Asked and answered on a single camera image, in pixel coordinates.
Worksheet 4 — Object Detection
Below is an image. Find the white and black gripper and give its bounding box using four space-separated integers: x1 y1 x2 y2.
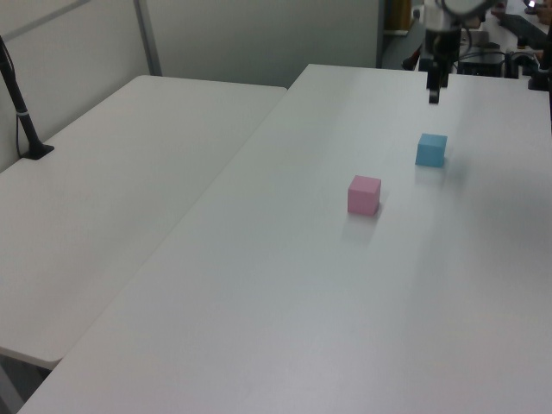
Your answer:
423 0 459 105

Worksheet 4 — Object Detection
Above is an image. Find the blue cube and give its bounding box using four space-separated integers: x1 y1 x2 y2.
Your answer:
415 133 449 168

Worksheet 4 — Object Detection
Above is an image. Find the pink cube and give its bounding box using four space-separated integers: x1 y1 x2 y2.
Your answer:
347 174 383 216

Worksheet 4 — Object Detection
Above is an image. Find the slim black stand pole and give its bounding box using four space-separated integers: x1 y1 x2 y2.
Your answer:
450 32 462 73

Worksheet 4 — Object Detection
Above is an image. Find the black equipment box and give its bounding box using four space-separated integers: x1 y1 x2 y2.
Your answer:
458 51 506 78

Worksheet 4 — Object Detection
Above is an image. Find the yellow cabinet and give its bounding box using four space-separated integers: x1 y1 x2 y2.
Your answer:
385 0 411 32

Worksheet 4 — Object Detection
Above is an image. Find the long dark desk object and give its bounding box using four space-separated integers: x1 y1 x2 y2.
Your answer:
493 12 549 49

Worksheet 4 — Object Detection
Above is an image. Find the black table clamp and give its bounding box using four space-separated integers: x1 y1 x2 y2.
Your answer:
527 64 552 91

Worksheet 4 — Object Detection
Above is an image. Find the white side table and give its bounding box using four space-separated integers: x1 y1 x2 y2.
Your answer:
0 74 289 414

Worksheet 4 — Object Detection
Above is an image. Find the red handled tool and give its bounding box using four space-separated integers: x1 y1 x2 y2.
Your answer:
402 41 423 71

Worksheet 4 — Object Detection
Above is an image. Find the grey metal partition post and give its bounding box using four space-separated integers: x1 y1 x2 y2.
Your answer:
132 0 163 77

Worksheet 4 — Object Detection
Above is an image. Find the black camera stand pole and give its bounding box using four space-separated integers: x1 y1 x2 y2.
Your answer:
0 34 55 162

